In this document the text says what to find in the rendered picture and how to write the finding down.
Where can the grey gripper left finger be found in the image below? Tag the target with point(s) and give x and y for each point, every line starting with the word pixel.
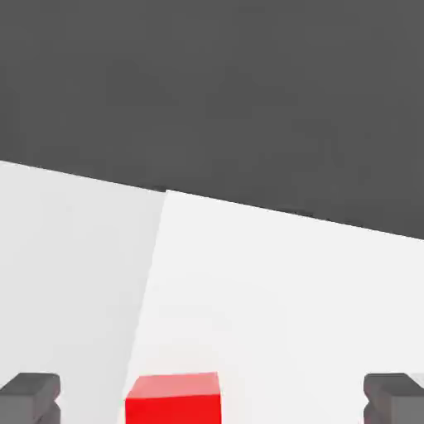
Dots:
pixel 28 397

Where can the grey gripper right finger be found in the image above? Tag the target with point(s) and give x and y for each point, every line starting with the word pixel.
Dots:
pixel 394 399

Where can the small red cube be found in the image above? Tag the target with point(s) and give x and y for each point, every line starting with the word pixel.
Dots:
pixel 173 400

